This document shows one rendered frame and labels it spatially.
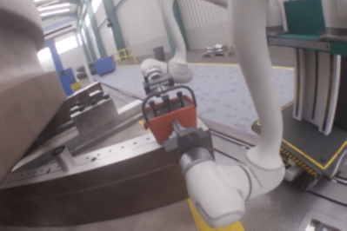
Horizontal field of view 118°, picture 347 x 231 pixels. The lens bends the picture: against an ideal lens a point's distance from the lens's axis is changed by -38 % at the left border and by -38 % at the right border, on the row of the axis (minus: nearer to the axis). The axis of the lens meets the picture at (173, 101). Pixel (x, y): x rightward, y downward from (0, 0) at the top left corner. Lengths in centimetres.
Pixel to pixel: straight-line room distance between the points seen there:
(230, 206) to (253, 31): 31
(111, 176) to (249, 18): 70
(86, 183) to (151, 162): 31
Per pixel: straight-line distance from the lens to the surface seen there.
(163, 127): 62
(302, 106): 134
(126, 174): 73
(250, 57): 29
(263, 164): 42
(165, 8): 88
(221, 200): 35
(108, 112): 166
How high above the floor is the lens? 107
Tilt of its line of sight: 22 degrees down
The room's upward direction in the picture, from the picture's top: 16 degrees counter-clockwise
